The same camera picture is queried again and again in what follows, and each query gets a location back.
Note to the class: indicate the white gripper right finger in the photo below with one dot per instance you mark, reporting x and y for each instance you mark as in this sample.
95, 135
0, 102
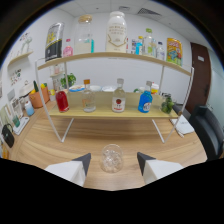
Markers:
156, 168

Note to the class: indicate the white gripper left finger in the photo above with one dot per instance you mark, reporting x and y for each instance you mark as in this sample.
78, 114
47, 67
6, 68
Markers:
71, 170

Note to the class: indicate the blue liquid bottle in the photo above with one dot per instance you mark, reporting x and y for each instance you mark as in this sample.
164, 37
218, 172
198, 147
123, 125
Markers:
145, 102

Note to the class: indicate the clear bottle with orange cap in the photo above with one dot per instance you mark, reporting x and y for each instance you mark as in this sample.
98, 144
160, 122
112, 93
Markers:
88, 101

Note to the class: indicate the white milk bottle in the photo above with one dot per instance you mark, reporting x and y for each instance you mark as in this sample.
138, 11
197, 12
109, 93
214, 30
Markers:
116, 35

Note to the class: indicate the white tray with green cup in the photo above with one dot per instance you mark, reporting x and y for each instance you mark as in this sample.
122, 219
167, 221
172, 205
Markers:
21, 126

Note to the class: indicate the white notebook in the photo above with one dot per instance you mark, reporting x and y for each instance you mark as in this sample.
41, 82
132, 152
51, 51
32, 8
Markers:
183, 126

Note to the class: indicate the black sofa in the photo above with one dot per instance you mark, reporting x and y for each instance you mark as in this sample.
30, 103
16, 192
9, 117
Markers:
208, 130

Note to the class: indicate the red liquid bottle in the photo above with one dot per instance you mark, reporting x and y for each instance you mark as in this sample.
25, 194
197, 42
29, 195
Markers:
62, 101

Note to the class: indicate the black bag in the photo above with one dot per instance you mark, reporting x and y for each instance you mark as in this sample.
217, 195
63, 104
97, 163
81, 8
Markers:
8, 136

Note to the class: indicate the clear bottle with red label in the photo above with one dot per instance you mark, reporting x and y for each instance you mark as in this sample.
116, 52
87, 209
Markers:
118, 101

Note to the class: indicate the orange pot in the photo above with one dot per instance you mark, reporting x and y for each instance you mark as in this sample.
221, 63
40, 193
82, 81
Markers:
37, 99

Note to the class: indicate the blue rimmed plate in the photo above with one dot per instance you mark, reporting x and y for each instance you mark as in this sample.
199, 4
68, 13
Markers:
77, 88

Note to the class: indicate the white bowl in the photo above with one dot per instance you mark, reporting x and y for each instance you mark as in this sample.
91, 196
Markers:
109, 88

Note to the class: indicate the green potted plant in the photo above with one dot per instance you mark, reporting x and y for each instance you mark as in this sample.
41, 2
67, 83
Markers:
70, 80

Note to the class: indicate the brown door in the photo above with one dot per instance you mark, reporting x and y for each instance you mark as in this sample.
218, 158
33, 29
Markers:
198, 76

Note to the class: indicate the yellow snack canister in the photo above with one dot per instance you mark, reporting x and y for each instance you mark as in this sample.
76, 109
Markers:
174, 51

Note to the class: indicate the small pink bottle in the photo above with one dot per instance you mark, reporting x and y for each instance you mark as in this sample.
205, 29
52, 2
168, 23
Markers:
68, 50

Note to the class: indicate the clear bottle with green cap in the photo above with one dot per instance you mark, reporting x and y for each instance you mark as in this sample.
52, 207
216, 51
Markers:
148, 45

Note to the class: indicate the small teal bottle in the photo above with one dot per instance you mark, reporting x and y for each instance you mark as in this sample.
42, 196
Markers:
92, 46

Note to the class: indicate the large black yellow can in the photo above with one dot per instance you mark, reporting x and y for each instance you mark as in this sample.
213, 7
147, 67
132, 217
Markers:
54, 41

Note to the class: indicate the white frame wooden shelf rack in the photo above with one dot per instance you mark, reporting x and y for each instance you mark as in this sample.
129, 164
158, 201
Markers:
110, 112

